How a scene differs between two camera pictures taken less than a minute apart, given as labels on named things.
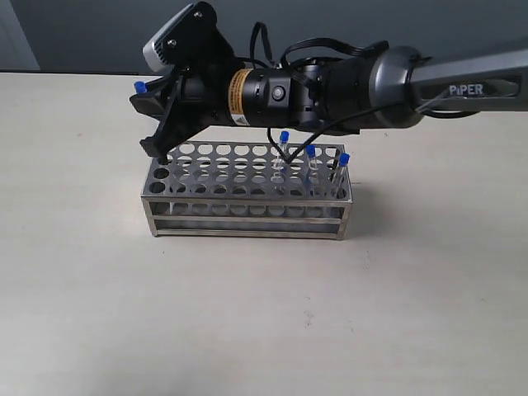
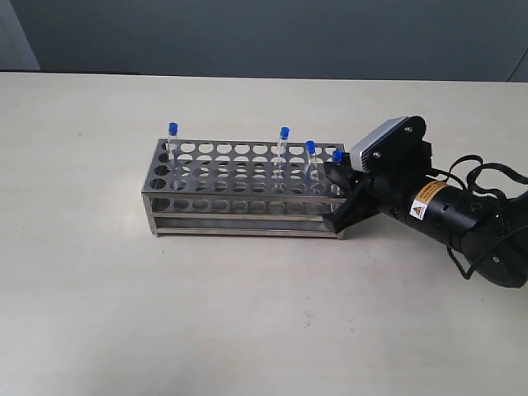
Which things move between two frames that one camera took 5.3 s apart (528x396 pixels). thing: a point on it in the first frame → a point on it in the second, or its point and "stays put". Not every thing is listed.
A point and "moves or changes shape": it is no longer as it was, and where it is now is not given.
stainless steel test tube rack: (250, 190) stays put
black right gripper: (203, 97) → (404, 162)
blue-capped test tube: (282, 167) stays put
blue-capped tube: (343, 162) moves or changes shape
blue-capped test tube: (141, 87) moves or changes shape
